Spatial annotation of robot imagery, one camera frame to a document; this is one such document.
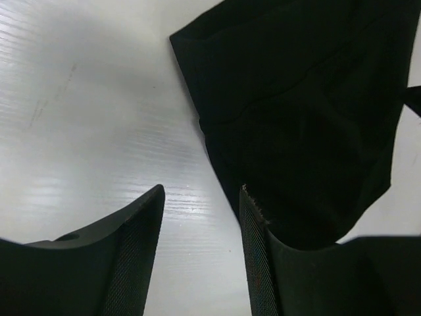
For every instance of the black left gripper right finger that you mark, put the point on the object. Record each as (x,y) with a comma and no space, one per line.
(366,276)

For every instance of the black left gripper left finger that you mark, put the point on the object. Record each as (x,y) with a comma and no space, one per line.
(103,268)

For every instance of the black skirt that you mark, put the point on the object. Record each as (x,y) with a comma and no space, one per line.
(299,102)

